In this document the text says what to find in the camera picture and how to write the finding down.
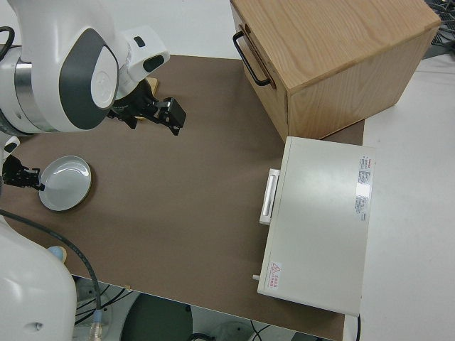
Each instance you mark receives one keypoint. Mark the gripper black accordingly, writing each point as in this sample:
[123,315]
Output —
[14,174]
[138,106]

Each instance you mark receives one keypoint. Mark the gray ceramic plate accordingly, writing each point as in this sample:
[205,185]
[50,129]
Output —
[65,184]

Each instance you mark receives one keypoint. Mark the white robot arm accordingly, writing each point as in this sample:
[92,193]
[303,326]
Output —
[10,145]
[89,71]

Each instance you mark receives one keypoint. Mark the small blue round object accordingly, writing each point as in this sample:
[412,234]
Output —
[57,253]

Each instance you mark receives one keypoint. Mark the brown table mat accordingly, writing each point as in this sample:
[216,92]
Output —
[177,195]

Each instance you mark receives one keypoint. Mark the white toaster oven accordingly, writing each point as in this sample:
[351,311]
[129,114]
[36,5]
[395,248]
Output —
[320,220]

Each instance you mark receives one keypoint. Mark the wooden drawer box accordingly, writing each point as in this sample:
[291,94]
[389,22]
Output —
[337,53]

